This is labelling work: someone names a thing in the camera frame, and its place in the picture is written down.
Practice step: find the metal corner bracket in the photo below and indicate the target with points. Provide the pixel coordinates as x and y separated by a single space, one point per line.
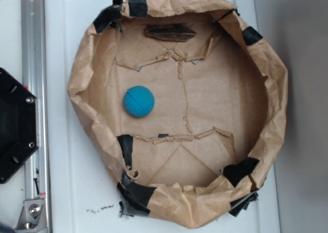
33 216

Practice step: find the white tray board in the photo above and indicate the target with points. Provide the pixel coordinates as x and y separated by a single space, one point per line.
83 197

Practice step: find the brown paper bag enclosure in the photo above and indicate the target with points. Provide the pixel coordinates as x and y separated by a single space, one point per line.
219 117

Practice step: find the dark cardboard scrap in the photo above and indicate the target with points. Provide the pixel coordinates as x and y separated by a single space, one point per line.
170 32

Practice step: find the blue dimpled ball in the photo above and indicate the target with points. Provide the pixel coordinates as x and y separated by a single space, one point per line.
139 101

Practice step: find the aluminium extrusion rail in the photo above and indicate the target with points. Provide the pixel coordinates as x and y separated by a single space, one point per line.
37 175

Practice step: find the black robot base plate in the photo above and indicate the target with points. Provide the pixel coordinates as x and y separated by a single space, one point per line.
18 125

